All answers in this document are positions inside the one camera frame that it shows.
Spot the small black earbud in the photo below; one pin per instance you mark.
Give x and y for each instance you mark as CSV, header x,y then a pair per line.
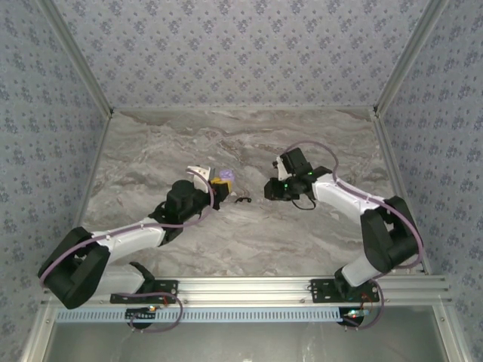
x,y
243,199

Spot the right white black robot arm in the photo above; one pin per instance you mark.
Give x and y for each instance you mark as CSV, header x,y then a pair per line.
x,y
339,196

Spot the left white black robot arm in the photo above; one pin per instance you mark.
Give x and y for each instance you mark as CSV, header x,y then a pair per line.
x,y
128,235

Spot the small black LED adapter board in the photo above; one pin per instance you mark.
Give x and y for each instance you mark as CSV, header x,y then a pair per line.
x,y
352,319
139,313

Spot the grey metal lower tray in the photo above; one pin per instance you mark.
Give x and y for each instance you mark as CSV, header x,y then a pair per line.
x,y
245,343

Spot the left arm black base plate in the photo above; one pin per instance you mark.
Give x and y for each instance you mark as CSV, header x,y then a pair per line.
x,y
162,284

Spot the aluminium table side rail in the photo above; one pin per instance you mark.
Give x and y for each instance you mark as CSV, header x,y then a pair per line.
x,y
94,169
393,169

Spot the long aluminium base rail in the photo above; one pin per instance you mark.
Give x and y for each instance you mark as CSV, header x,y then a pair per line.
x,y
245,288

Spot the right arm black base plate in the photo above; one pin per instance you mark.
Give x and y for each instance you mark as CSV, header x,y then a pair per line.
x,y
320,292

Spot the aluminium corner post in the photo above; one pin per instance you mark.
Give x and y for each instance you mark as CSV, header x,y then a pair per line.
x,y
403,64
83,64

